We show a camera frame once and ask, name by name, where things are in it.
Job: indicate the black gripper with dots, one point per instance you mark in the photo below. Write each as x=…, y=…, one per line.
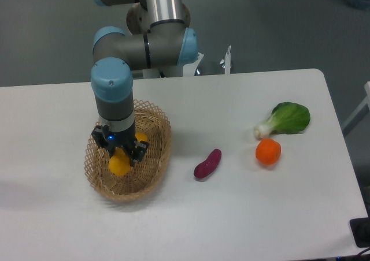
x=109, y=141

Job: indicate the orange fruit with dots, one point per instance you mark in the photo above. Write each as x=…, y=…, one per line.
x=268, y=152

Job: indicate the black device at table edge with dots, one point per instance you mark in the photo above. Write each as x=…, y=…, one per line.
x=360, y=231

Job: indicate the purple sweet potato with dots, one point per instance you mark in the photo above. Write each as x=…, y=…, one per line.
x=208, y=166

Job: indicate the white table leg bracket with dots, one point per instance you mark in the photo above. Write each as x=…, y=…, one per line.
x=357, y=115

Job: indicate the woven wicker basket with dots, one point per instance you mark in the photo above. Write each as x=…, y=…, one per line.
x=143, y=177

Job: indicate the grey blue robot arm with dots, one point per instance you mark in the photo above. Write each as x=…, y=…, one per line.
x=164, y=40

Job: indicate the white metal base frame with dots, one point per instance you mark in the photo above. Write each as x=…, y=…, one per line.
x=192, y=69

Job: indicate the green bok choy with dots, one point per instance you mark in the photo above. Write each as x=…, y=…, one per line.
x=285, y=118

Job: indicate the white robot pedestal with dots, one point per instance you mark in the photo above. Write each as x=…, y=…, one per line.
x=151, y=73

